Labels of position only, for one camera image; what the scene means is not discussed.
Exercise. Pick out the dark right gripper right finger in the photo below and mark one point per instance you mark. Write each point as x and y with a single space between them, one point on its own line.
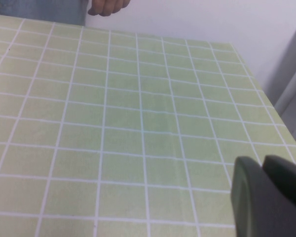
288 182

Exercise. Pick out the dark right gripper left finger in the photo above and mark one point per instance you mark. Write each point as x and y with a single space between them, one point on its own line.
256 205

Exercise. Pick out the person's left hand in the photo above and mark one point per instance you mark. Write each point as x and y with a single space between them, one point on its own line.
108 7

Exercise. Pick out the grey vertical panel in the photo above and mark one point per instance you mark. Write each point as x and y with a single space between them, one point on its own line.
289 79

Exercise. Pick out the green checked tablecloth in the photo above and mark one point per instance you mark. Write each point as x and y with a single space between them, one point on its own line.
128 123

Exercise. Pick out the light blue jeans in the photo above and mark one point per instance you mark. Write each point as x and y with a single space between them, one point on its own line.
39 10

